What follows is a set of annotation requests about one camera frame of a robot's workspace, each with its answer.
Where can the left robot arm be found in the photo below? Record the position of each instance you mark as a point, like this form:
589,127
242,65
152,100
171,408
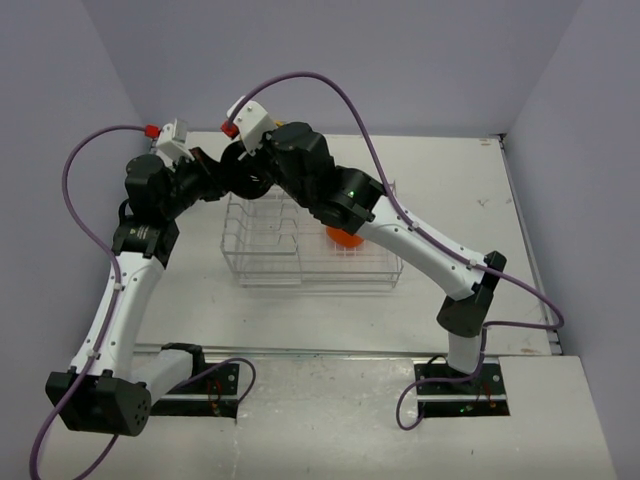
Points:
101,392

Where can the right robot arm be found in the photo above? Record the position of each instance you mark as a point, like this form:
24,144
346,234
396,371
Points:
298,160

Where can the orange cup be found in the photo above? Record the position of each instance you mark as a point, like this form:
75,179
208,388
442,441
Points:
343,239

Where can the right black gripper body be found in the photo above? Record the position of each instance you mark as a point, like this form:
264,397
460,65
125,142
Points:
290,184

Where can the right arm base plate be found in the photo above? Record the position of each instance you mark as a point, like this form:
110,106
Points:
484,396

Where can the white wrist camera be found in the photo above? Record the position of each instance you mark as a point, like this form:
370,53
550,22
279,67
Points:
249,126
169,141

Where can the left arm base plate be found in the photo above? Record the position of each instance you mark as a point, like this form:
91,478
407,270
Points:
215,396

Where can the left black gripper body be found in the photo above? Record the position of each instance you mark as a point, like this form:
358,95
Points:
194,180

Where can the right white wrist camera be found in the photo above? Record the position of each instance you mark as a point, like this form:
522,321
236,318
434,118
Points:
249,126

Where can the black bowl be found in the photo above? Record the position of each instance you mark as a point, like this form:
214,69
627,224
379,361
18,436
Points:
231,168

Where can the white wire dish rack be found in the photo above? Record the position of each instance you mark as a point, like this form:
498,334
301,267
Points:
272,242

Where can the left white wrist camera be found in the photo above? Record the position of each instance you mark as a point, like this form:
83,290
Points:
169,141

